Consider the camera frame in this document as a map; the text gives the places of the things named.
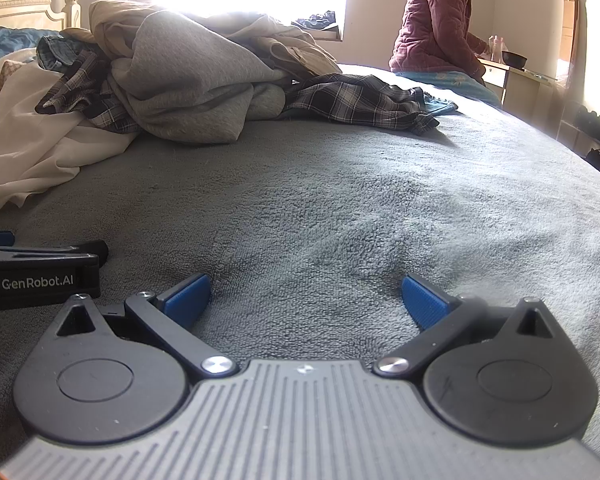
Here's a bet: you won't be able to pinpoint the blue duvet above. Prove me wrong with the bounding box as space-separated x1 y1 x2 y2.
0 24 63 69

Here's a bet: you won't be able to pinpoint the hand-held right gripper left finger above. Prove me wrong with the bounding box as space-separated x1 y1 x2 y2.
55 274 238 378

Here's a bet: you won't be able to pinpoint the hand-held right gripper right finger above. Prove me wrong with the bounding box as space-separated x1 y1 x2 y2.
372 274 561 376

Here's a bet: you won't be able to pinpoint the dark plaid shirt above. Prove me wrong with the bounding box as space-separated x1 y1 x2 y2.
35 52 441 137

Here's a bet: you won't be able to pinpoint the shoe rack with shoes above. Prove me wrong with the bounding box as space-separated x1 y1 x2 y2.
557 100 600 187

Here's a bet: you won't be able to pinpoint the small cream table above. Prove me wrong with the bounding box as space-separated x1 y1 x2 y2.
477 57 562 112

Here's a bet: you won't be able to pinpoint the dark clothes on windowsill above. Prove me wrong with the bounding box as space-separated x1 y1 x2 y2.
291 10 340 31

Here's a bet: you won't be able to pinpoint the small teal cloth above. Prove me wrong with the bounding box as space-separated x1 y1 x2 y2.
419 94 459 117

